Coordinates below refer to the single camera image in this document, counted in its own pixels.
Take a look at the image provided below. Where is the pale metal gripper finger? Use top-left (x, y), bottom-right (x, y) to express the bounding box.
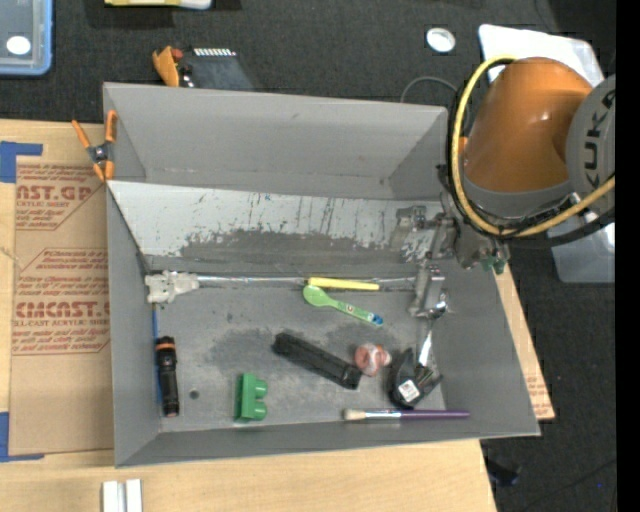
top-left (408, 264), bottom-right (447, 318)
top-left (396, 203), bottom-right (432, 263)

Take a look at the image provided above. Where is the shiny metal spoon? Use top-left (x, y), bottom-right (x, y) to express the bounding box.
top-left (418, 298), bottom-right (450, 370)

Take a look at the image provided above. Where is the yellow flat stick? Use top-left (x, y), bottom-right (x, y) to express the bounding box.
top-left (306, 276), bottom-right (382, 293)

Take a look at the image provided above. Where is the pink and white ball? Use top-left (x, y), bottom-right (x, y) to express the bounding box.
top-left (353, 342), bottom-right (393, 378)

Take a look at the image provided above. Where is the black device with white label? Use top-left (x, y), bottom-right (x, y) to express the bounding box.
top-left (385, 347), bottom-right (445, 411)

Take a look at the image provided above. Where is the green spoon with blue tip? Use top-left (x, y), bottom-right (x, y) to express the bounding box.
top-left (301, 283), bottom-right (386, 328)

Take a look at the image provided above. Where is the long black block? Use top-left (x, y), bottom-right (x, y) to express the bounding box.
top-left (270, 331), bottom-right (364, 392)

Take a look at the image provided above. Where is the grey metal bin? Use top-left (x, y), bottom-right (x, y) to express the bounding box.
top-left (102, 82), bottom-right (543, 469)

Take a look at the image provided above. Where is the green toy building block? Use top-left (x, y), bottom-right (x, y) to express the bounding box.
top-left (233, 372), bottom-right (270, 424)

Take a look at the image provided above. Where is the white toy figure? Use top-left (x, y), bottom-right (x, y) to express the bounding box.
top-left (144, 269), bottom-right (201, 305)

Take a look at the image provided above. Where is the thin blue stick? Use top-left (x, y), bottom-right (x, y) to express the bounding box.
top-left (150, 303), bottom-right (164, 405)

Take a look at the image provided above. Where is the brown cardboard board red print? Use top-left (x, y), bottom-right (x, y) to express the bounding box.
top-left (0, 118), bottom-right (557, 464)

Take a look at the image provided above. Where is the purple handled paintbrush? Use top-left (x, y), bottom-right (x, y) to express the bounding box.
top-left (341, 407), bottom-right (472, 423)

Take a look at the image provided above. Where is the black flashlight with orange ring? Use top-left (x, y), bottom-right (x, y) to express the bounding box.
top-left (153, 335), bottom-right (182, 419)

